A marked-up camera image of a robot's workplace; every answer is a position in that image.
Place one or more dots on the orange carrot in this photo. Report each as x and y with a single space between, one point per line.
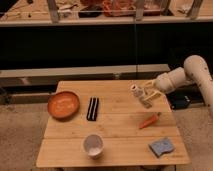
152 119

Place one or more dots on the white cup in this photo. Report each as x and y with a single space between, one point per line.
93 146

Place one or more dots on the orange bowl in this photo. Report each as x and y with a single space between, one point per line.
63 104

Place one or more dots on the black ridged block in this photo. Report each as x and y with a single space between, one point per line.
92 111

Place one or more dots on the grey metal bench rail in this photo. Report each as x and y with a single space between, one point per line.
51 76

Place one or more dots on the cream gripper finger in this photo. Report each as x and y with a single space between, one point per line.
154 96
149 84

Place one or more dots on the black object on shelf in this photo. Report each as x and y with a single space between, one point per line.
90 12

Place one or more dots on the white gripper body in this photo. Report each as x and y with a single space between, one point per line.
168 82

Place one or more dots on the wooden table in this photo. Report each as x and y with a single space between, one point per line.
117 123

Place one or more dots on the black box on floor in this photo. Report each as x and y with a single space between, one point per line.
178 100

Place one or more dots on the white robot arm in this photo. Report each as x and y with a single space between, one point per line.
194 70

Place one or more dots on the white plastic bottle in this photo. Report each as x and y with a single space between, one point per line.
140 93

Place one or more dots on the blue sponge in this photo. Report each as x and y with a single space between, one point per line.
161 146

